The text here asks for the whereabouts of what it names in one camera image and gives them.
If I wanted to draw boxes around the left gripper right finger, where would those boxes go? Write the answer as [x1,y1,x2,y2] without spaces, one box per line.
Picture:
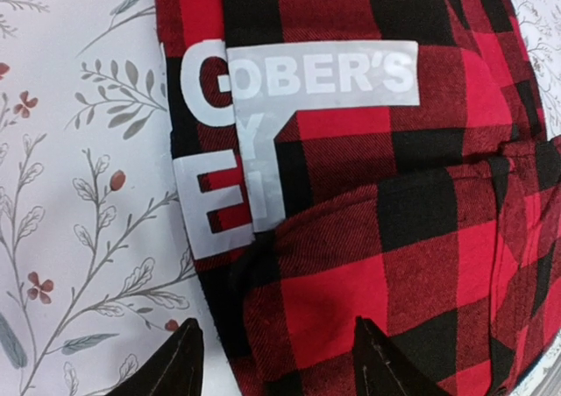
[352,316,448,396]

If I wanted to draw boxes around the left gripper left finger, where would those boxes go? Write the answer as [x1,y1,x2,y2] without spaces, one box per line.
[108,318,204,396]

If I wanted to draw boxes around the red black plaid shirt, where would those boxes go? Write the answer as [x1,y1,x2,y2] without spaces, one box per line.
[155,0,560,395]

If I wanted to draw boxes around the floral patterned table cloth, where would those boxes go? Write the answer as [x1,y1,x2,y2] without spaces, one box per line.
[1,0,560,395]

